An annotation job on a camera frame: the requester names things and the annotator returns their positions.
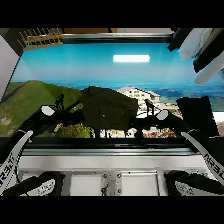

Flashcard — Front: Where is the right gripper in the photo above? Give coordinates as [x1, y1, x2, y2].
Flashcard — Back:
[129, 115, 158, 139]

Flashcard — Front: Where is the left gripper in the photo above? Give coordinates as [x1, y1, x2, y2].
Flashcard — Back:
[65, 109, 86, 127]

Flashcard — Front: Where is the dark green shirt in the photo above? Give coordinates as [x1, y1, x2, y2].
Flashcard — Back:
[77, 85, 140, 132]

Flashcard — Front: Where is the row of brown clothes hangers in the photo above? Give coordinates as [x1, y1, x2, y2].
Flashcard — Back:
[18, 28, 64, 51]

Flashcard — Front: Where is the black garment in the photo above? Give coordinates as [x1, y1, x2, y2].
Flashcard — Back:
[167, 28, 194, 53]
[192, 28, 224, 74]
[175, 95, 220, 138]

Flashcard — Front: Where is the white garment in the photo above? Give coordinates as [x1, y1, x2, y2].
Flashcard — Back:
[194, 59, 224, 86]
[179, 28, 214, 61]

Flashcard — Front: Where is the silver frame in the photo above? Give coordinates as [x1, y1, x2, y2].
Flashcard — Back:
[16, 32, 216, 197]

